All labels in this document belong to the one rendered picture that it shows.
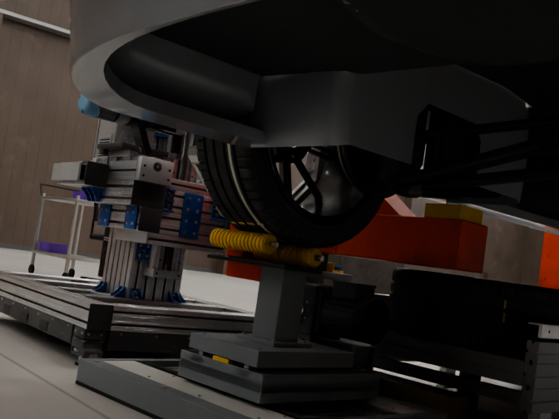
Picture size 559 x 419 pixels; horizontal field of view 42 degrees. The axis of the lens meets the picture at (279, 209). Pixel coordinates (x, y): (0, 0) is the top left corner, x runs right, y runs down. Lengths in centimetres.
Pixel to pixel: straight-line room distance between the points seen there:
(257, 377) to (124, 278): 125
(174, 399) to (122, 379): 25
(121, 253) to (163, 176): 53
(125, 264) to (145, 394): 109
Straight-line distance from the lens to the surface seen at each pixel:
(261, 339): 214
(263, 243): 207
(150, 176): 270
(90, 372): 235
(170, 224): 289
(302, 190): 245
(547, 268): 439
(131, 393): 216
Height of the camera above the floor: 47
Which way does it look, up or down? 4 degrees up
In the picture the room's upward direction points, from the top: 8 degrees clockwise
